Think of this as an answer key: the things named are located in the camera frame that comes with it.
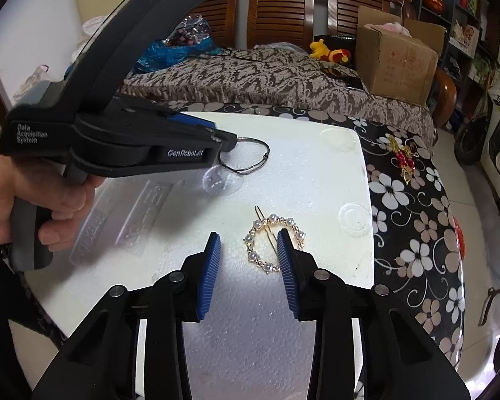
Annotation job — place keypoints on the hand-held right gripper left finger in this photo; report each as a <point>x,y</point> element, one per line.
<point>208,279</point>

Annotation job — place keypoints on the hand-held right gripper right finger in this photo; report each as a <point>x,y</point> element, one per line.
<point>287,275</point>

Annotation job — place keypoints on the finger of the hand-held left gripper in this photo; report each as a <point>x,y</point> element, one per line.
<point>191,141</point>
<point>191,120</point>

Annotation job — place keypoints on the round pearl hair clip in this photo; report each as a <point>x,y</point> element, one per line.
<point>253,255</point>

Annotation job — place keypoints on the person's left hand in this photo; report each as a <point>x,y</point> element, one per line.
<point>0,200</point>

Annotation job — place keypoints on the white woven sack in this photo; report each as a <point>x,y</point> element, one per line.
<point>92,25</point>

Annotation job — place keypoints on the blue plastic bag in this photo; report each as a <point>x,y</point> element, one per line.
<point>162,56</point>

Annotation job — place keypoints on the clear plastic bag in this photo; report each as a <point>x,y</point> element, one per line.
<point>33,81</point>

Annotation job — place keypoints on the shiny patterned foil bag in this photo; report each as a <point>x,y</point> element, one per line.
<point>189,33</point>

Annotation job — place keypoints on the brown patterned sofa cushion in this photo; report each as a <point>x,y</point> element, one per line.
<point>275,79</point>

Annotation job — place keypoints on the white foam board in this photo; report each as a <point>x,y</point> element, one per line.
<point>308,175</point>

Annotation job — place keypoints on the wooden slatted sofa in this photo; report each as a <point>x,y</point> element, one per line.
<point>283,8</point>

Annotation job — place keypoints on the yellow and red plush toy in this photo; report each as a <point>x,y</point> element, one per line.
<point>337,56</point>

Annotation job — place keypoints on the red and gold ornament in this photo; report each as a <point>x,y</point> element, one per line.
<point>404,160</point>

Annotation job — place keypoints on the black box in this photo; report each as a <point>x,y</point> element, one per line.
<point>337,39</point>

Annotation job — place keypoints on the black phone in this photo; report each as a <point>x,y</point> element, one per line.
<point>356,82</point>

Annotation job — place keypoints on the brown cardboard box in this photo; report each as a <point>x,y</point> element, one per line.
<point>400,66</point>

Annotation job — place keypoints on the pink cloth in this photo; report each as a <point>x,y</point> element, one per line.
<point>389,28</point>

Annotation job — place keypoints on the dark storage shelf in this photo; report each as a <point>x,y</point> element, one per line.
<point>471,33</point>

